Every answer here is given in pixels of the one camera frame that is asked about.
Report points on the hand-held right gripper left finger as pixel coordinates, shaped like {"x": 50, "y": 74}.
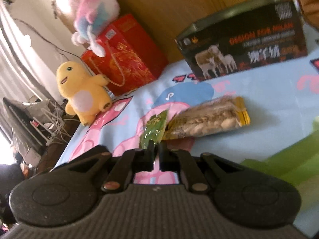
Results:
{"x": 145, "y": 158}

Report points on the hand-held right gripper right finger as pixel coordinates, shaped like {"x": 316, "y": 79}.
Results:
{"x": 165, "y": 158}

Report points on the small dark green packet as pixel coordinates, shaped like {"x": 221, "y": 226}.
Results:
{"x": 154, "y": 127}

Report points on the clear gold-edged snack packet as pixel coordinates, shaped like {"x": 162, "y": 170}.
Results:
{"x": 211, "y": 119}

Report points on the yellow plush toy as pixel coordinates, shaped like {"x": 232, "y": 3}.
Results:
{"x": 79, "y": 92}

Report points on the red gift bag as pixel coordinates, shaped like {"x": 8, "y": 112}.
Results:
{"x": 132, "y": 54}

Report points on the large light green packet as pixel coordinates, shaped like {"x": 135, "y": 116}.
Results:
{"x": 286, "y": 156}

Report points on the cluttered side table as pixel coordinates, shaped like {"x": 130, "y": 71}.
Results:
{"x": 30, "y": 119}

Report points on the printed blanket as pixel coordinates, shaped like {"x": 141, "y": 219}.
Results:
{"x": 274, "y": 97}

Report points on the black printed box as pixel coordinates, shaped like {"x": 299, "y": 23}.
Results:
{"x": 236, "y": 44}

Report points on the pastel pink plush toy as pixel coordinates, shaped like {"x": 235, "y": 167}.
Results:
{"x": 94, "y": 12}

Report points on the wooden board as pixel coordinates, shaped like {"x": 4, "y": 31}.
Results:
{"x": 174, "y": 2}

